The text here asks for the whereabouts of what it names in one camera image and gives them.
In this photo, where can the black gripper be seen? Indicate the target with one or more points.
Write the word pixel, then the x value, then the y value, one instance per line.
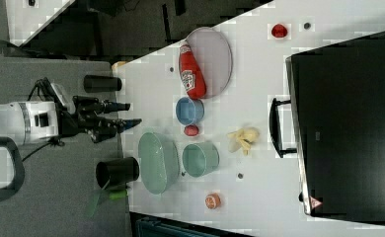
pixel 86 118

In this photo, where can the yellow plush banana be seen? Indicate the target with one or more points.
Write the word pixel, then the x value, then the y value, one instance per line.
pixel 242 139

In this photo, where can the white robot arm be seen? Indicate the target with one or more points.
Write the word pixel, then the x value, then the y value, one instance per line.
pixel 34 122

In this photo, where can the black toaster oven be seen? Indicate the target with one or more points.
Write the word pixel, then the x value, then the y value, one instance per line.
pixel 337 99

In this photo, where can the black cylinder container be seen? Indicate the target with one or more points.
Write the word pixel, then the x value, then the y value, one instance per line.
pixel 97 84

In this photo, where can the black pot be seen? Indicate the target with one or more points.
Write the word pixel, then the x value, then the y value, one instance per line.
pixel 112 174

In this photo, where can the green colander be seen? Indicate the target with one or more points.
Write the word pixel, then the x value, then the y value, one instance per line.
pixel 159 162

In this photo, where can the blue cup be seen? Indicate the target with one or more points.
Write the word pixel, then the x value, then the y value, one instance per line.
pixel 189 111

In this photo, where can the red strawberry toy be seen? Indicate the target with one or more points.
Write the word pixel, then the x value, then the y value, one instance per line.
pixel 191 130

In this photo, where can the red ketchup bottle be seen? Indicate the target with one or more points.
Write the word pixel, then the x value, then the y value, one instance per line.
pixel 191 75

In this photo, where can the green mug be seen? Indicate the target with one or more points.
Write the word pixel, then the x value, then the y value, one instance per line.
pixel 200 159

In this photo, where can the grey round plate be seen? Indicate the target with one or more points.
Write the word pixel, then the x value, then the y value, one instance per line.
pixel 213 55

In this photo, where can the orange slice toy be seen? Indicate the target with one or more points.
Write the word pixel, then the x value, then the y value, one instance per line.
pixel 212 201

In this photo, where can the small red fruit toy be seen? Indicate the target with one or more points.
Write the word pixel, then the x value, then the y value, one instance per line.
pixel 279 31

